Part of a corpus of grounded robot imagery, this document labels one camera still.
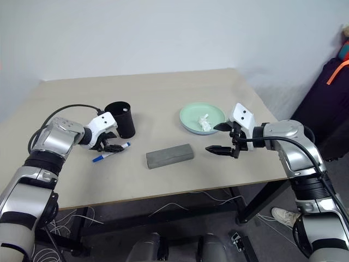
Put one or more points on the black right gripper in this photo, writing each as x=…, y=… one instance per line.
x=238, y=143

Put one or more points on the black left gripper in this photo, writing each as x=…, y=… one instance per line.
x=102, y=140

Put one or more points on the white marker with blue cap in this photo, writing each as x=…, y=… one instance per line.
x=102, y=157

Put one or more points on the white tissue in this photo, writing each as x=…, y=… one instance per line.
x=204, y=121

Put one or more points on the light green plate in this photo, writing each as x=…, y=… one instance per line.
x=191, y=114

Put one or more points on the grey glasses case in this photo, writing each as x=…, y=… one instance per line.
x=170, y=156

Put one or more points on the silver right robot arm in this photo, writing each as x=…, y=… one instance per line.
x=302, y=152

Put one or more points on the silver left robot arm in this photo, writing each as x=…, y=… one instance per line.
x=32, y=180

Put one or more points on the black plastic cup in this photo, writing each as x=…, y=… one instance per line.
x=125, y=124

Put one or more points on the white shoe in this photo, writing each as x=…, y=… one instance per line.
x=285, y=217

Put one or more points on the dark rounded shape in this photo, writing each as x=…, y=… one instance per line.
x=212, y=247
x=147, y=247

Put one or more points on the black floor device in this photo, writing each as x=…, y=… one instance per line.
x=242, y=245

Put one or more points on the dark purple bag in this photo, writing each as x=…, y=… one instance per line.
x=327, y=109

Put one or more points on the colourful plush toy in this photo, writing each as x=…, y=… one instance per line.
x=345, y=46

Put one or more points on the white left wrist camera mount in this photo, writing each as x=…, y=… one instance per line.
x=102, y=122

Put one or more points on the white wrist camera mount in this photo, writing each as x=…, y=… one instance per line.
x=102, y=122
x=244, y=116

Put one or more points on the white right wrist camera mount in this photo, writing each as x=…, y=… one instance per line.
x=244, y=116

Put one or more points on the black metal table frame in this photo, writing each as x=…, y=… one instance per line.
x=163, y=218

